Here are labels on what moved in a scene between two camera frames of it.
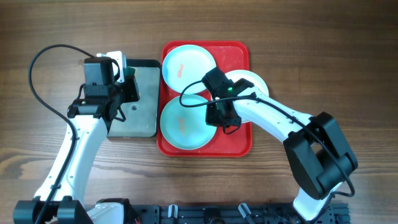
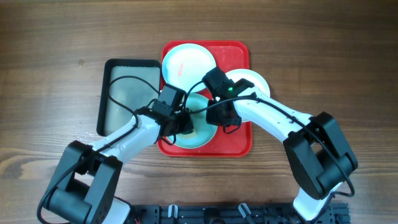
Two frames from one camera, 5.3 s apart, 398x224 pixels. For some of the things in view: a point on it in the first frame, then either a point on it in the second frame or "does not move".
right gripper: x=211 y=119 does not move
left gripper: x=130 y=81 -> x=188 y=125
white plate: x=234 y=75 does not move
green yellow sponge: x=129 y=71 -> x=189 y=135
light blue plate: x=186 y=127 does not move
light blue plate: x=186 y=65 does not move
